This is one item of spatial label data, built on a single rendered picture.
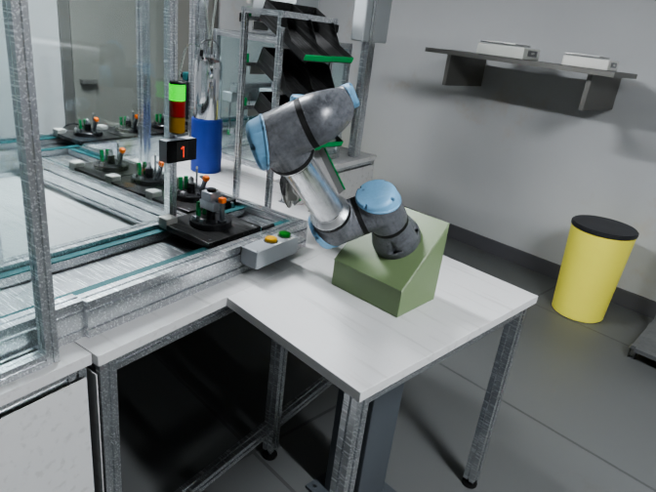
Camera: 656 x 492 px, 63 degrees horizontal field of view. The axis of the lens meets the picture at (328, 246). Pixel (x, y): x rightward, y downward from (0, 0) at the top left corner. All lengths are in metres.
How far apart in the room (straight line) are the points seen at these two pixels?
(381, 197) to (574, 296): 2.60
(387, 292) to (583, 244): 2.36
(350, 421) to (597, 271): 2.71
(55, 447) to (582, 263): 3.19
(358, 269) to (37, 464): 0.96
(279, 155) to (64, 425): 0.80
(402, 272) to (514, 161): 3.10
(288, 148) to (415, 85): 3.98
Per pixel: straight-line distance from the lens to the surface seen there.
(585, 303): 3.93
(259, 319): 1.51
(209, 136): 2.81
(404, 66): 5.20
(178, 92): 1.78
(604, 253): 3.79
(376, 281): 1.61
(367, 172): 3.67
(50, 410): 1.41
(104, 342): 1.43
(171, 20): 1.79
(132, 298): 1.48
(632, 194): 4.30
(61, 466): 1.53
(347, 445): 1.42
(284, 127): 1.17
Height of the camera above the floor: 1.62
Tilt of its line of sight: 22 degrees down
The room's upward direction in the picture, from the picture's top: 7 degrees clockwise
